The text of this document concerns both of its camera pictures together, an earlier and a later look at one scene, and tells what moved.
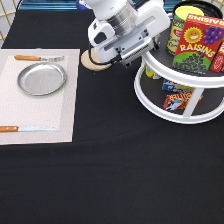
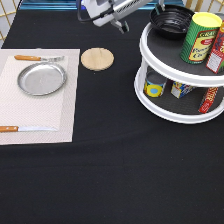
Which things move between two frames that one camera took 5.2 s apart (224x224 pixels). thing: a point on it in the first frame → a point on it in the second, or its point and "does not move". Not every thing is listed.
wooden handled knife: [13, 129] does not move
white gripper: [115, 43] → [101, 11]
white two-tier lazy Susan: [174, 95] does not move
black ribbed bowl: [209, 9] → [171, 23]
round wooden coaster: [87, 61] does not move
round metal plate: [40, 79] does not move
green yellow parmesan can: [177, 25] → [200, 37]
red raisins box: [199, 41] → [216, 59]
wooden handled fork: [35, 58] does not move
